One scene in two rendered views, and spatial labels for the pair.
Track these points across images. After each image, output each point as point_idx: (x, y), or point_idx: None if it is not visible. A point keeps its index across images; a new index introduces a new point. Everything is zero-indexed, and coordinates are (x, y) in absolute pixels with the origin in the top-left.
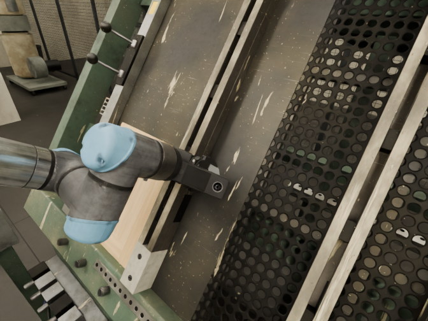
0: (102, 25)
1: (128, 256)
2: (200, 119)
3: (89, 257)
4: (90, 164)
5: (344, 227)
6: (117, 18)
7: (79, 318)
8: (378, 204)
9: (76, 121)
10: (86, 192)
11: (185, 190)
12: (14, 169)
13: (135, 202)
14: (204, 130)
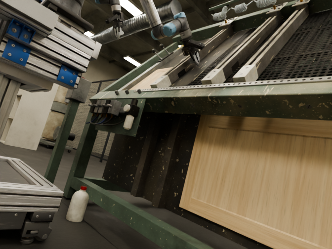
0: (161, 44)
1: None
2: None
3: (131, 92)
4: (177, 14)
5: (238, 49)
6: (161, 54)
7: (120, 103)
8: (247, 43)
9: (130, 76)
10: (173, 20)
11: (185, 66)
12: (157, 16)
13: None
14: None
